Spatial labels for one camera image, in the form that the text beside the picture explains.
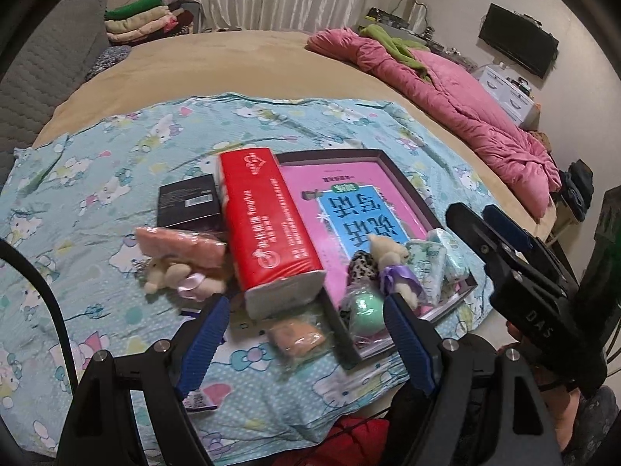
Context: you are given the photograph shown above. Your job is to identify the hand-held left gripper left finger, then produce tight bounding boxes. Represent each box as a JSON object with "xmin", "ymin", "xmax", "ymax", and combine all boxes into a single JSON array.
[{"xmin": 56, "ymin": 294, "xmax": 232, "ymax": 466}]

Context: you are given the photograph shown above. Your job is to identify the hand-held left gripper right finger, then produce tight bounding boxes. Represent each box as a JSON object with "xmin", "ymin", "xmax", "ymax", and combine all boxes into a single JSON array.
[{"xmin": 382, "ymin": 292, "xmax": 564, "ymax": 466}]

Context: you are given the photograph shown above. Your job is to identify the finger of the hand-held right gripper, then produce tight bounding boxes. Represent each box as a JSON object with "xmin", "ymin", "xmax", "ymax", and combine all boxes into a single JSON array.
[
  {"xmin": 445, "ymin": 202, "xmax": 534, "ymax": 283},
  {"xmin": 482, "ymin": 204, "xmax": 579, "ymax": 285}
]

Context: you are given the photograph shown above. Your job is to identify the green-white tissue packet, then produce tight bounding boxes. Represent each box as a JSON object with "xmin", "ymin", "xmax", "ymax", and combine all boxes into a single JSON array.
[
  {"xmin": 429, "ymin": 228, "xmax": 470, "ymax": 285},
  {"xmin": 404, "ymin": 239, "xmax": 448, "ymax": 307}
]

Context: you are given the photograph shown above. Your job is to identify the mint green puff ball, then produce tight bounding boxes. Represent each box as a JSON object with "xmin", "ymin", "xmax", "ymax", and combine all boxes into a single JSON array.
[{"xmin": 340, "ymin": 282, "xmax": 390, "ymax": 335}]

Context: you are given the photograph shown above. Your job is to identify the leopard print scrunchie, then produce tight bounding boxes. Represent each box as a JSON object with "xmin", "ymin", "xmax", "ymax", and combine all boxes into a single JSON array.
[{"xmin": 346, "ymin": 249, "xmax": 380, "ymax": 285}]

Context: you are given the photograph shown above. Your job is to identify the orange bun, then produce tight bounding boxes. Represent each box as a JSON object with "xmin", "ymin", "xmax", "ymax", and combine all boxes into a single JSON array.
[{"xmin": 266, "ymin": 315, "xmax": 327, "ymax": 361}]

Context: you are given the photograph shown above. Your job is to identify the beige bear with purple ribbon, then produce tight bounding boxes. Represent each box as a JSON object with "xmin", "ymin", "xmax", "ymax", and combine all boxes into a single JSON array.
[{"xmin": 366, "ymin": 233, "xmax": 421, "ymax": 308}]

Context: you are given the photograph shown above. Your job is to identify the pink-lined box tray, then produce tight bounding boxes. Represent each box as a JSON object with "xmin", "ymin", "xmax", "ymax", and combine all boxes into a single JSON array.
[{"xmin": 278, "ymin": 150, "xmax": 479, "ymax": 370}]

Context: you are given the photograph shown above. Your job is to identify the person's right forearm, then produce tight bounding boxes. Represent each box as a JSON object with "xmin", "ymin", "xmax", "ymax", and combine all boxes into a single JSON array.
[{"xmin": 536, "ymin": 377, "xmax": 586, "ymax": 454}]

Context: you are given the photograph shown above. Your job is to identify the person's right hand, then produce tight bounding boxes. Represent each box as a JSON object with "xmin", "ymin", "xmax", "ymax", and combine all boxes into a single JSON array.
[{"xmin": 499, "ymin": 341, "xmax": 527, "ymax": 362}]

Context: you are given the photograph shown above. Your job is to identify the purple packet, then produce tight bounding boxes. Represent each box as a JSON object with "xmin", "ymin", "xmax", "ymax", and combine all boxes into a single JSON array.
[{"xmin": 181, "ymin": 390, "xmax": 220, "ymax": 413}]

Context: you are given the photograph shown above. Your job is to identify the dark bag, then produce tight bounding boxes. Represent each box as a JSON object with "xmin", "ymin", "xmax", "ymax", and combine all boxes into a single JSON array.
[{"xmin": 558, "ymin": 160, "xmax": 595, "ymax": 223}]

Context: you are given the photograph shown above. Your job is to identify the beige bear with lilac ribbon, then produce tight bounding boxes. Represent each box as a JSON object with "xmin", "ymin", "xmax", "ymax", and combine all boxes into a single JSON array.
[{"xmin": 142, "ymin": 257, "xmax": 234, "ymax": 302}]

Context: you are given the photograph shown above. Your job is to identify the pink wrapped packet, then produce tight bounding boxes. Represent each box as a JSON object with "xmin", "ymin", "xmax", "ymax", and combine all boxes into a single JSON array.
[{"xmin": 134, "ymin": 226, "xmax": 230, "ymax": 271}]

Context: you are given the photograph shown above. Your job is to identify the person's grey patterned clothing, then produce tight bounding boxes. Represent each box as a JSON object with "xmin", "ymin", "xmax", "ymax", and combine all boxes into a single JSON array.
[{"xmin": 575, "ymin": 385, "xmax": 620, "ymax": 453}]

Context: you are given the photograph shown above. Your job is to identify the red cloth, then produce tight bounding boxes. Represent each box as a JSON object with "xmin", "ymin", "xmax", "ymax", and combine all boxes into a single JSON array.
[{"xmin": 290, "ymin": 415, "xmax": 395, "ymax": 466}]

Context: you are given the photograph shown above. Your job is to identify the pink quilt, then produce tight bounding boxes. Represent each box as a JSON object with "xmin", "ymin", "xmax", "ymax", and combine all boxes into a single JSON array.
[{"xmin": 305, "ymin": 28, "xmax": 564, "ymax": 219}]

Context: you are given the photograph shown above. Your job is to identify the red tissue pack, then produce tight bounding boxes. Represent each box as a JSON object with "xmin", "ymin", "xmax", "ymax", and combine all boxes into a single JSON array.
[{"xmin": 214, "ymin": 147, "xmax": 327, "ymax": 320}]

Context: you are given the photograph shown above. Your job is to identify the white drawer cabinet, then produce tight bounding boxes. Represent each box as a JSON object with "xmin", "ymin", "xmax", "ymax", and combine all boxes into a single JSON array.
[{"xmin": 473, "ymin": 63, "xmax": 541, "ymax": 130}]

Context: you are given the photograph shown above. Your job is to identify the black box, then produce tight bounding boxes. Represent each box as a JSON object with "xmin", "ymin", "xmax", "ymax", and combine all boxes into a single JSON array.
[{"xmin": 156, "ymin": 173, "xmax": 229, "ymax": 232}]

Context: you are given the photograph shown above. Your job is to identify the cluttered side table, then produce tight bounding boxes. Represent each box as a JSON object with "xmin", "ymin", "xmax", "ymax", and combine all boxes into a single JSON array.
[{"xmin": 359, "ymin": 7, "xmax": 482, "ymax": 71}]

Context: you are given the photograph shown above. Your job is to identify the cat-print light blue blanket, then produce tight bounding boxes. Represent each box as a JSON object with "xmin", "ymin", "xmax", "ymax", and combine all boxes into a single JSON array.
[{"xmin": 0, "ymin": 91, "xmax": 486, "ymax": 457}]

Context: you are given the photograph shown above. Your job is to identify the white bag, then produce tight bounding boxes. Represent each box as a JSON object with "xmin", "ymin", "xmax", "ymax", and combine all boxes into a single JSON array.
[{"xmin": 392, "ymin": 0, "xmax": 431, "ymax": 31}]

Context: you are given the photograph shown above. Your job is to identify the bed with beige sheet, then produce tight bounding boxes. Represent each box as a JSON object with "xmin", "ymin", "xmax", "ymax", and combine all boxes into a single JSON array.
[{"xmin": 31, "ymin": 29, "xmax": 559, "ymax": 246}]

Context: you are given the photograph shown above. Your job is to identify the dark patterned cloth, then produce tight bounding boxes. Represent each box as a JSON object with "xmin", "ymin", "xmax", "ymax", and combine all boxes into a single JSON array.
[{"xmin": 84, "ymin": 45, "xmax": 133, "ymax": 81}]

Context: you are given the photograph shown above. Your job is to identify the grey quilted headboard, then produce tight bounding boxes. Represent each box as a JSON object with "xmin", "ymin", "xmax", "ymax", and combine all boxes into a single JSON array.
[{"xmin": 0, "ymin": 0, "xmax": 110, "ymax": 185}]

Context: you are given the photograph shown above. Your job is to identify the pink folded cloth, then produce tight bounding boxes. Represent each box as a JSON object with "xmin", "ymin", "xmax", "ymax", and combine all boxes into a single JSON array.
[{"xmin": 107, "ymin": 16, "xmax": 179, "ymax": 43}]

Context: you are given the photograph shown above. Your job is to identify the dark pile of clothes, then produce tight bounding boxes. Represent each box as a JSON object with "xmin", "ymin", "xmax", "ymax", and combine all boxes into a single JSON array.
[{"xmin": 149, "ymin": 0, "xmax": 201, "ymax": 36}]

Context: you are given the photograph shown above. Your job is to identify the cream folded cloth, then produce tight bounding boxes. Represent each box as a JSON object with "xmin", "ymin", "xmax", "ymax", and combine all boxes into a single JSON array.
[{"xmin": 105, "ymin": 6, "xmax": 172, "ymax": 33}]

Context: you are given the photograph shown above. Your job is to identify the green folded cloth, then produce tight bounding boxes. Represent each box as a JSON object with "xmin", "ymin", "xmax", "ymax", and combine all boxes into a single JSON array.
[{"xmin": 105, "ymin": 0, "xmax": 169, "ymax": 19}]

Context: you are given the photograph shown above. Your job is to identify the black cable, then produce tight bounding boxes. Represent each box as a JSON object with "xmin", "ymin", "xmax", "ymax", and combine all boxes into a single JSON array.
[{"xmin": 0, "ymin": 239, "xmax": 79, "ymax": 389}]

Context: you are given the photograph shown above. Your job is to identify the black wall television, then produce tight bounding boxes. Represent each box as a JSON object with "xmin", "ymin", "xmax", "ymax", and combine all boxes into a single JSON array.
[{"xmin": 478, "ymin": 3, "xmax": 560, "ymax": 79}]

